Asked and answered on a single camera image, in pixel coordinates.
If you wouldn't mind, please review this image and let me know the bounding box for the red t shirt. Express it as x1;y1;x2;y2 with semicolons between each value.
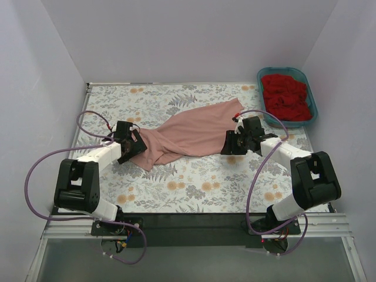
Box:
261;74;313;122

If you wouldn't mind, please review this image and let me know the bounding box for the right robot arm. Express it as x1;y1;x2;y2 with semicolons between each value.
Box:
220;114;341;234

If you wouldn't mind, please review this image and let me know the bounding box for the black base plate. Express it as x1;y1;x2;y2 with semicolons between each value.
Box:
90;213;301;248

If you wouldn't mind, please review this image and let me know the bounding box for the aluminium frame rail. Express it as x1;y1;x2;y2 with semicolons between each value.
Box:
27;213;366;281

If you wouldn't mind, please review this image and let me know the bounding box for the floral table cloth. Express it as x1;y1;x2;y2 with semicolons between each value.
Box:
57;83;331;214

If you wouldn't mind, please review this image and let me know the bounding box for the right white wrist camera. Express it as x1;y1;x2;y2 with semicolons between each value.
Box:
232;113;244;134

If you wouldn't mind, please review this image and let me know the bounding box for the teal plastic basket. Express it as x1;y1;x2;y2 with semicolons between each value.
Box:
257;67;318;128

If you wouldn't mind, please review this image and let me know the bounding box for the pink t shirt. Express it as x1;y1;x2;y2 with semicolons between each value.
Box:
130;98;244;171

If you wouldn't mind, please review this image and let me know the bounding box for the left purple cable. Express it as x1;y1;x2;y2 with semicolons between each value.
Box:
25;110;147;265

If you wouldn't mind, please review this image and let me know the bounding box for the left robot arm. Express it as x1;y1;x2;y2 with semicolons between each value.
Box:
54;121;147;235

